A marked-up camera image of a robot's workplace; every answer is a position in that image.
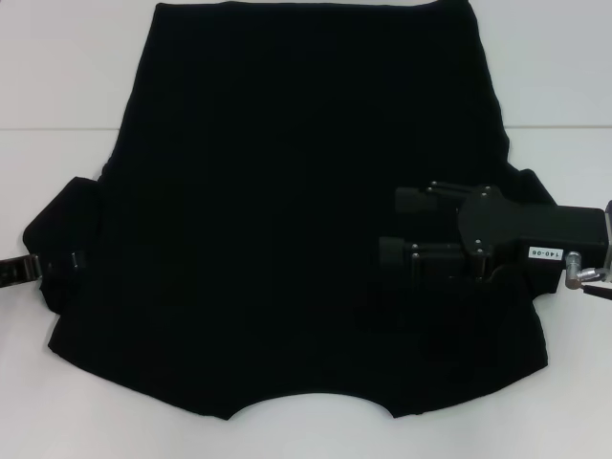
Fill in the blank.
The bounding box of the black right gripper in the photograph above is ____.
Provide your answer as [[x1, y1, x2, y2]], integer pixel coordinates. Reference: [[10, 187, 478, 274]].
[[379, 180, 609, 289]]

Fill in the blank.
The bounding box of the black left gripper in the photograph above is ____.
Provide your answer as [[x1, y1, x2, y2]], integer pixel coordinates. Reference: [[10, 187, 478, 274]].
[[0, 251, 88, 290]]

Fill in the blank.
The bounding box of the black t-shirt with FREE print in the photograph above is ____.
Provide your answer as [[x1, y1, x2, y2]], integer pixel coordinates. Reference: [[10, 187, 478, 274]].
[[22, 0, 578, 422]]

